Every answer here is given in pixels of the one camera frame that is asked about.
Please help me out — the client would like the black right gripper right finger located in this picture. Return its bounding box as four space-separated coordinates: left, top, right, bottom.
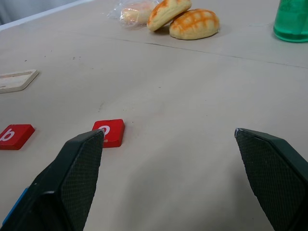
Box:
234 128 308 231

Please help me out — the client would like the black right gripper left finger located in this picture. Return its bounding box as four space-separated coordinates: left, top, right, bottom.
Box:
0 129 104 231

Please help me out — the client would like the red letter tile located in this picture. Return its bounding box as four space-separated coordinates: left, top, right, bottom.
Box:
92 118 126 148
0 124 36 151

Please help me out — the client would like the green bottle with yellow lid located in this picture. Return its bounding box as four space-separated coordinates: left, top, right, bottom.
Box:
273 0 308 43

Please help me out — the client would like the golden melon bread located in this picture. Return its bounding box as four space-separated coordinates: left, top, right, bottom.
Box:
169 9 220 40
147 0 193 32

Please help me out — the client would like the clear plastic bread bag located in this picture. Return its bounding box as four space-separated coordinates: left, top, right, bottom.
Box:
107 0 157 29

